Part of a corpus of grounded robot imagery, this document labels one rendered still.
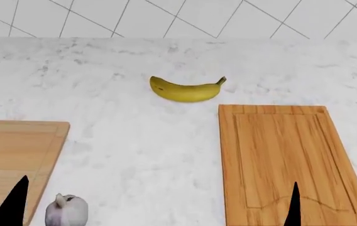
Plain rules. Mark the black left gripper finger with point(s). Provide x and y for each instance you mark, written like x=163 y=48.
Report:
x=13 y=207

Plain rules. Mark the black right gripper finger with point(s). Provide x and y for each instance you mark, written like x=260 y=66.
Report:
x=293 y=209

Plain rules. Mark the white garlic bulb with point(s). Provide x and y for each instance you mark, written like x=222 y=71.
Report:
x=67 y=212

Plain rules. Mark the light wooden cutting board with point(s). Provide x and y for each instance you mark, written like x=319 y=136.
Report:
x=12 y=150

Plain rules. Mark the orange-brown wooden cutting board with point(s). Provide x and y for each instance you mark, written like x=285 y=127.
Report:
x=285 y=153

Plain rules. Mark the yellow banana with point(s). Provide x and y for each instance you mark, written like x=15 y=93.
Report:
x=184 y=93

